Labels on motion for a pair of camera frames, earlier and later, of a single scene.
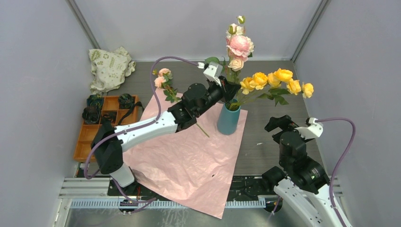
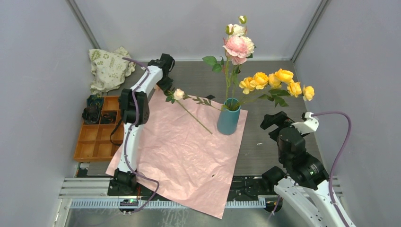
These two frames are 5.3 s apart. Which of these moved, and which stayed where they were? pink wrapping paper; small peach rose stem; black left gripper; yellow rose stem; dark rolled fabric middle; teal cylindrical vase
Moved: black left gripper; small peach rose stem
Stayed: teal cylindrical vase; yellow rose stem; pink wrapping paper; dark rolled fabric middle
